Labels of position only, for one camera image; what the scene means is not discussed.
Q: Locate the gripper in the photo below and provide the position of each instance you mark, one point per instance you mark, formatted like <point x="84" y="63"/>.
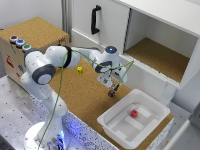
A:
<point x="107" y="77"/>

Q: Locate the purple block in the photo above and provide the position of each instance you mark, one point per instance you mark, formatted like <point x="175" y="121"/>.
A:
<point x="111" y="93"/>

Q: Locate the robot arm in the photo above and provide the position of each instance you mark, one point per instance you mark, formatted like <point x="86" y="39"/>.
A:
<point x="50" y="61"/>

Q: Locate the yellow block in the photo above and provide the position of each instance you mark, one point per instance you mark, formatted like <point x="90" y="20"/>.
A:
<point x="79" y="70"/>

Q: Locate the pink block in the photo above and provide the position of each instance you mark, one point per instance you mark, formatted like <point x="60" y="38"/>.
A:
<point x="134" y="114"/>

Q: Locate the white plastic box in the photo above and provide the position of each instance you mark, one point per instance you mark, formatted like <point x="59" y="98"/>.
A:
<point x="133" y="120"/>

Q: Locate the white sliding door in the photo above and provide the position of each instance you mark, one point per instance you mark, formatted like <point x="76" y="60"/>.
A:
<point x="110" y="21"/>

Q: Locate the white cabinet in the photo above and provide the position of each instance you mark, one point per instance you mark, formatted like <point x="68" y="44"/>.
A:
<point x="160" y="50"/>

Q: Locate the green button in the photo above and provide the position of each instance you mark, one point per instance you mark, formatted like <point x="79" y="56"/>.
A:
<point x="26" y="47"/>

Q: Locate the wooden drawer box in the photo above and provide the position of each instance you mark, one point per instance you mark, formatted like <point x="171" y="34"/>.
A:
<point x="23" y="40"/>

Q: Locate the blue button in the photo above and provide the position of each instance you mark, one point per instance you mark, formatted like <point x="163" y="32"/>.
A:
<point x="20" y="42"/>

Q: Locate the red button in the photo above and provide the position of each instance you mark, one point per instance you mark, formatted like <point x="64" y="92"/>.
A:
<point x="14" y="39"/>

